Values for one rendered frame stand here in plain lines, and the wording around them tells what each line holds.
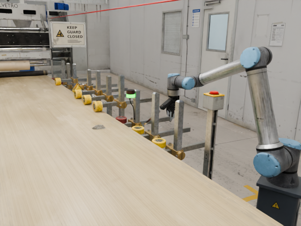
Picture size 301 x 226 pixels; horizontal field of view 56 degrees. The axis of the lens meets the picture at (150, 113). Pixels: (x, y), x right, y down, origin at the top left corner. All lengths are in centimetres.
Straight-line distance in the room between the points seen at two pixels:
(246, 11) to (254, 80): 335
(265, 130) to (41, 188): 119
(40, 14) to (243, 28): 307
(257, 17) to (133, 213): 413
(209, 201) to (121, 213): 32
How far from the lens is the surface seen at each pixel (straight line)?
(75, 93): 264
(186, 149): 174
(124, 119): 200
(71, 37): 415
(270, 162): 172
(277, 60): 450
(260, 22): 477
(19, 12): 434
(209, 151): 142
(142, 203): 107
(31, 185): 125
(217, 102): 134
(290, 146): 187
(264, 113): 172
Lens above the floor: 149
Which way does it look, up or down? 16 degrees down
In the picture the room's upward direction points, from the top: 1 degrees clockwise
